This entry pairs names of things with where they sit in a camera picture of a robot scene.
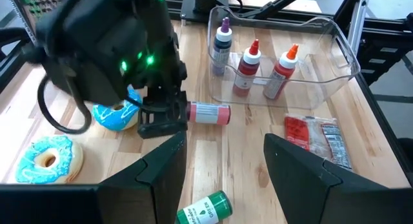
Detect clear plastic bin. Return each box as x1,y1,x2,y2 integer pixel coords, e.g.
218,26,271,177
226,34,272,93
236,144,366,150
206,5,361,110

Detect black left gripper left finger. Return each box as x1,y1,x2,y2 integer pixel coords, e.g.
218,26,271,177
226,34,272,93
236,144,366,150
97,132,188,224

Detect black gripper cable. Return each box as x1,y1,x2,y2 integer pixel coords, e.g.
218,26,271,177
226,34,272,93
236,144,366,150
36,74,94,135

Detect silver aluminium post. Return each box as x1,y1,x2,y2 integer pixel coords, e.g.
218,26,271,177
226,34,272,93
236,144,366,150
347,0,369,57

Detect purple food colouring bottle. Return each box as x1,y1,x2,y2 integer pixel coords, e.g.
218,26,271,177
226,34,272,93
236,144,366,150
210,17,234,77

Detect red snack packet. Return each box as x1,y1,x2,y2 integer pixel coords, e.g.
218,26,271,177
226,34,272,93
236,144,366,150
283,113,354,171

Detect metal box grater red trim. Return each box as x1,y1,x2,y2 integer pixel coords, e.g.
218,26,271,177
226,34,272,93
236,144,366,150
5,0,70,46

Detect blue doughnut white drizzle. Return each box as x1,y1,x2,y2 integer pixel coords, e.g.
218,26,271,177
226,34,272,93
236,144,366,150
91,85,144,132

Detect pink food colouring bottle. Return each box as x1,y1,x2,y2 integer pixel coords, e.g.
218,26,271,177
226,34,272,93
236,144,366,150
186,101,232,126

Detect orange food colouring bottle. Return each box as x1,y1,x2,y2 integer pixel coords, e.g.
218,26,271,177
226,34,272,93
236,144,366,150
262,43,300,100

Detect green food colouring bottle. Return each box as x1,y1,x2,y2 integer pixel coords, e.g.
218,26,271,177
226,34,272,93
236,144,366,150
175,190,234,224

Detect blue doughnut white sprinkles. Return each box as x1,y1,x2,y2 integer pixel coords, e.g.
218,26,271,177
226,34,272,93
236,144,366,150
14,134,85,185

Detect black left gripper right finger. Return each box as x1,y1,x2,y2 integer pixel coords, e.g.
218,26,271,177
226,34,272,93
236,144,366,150
263,133,388,224

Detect red food colouring bottle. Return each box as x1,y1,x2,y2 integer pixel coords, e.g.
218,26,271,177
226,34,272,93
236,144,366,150
232,39,262,98

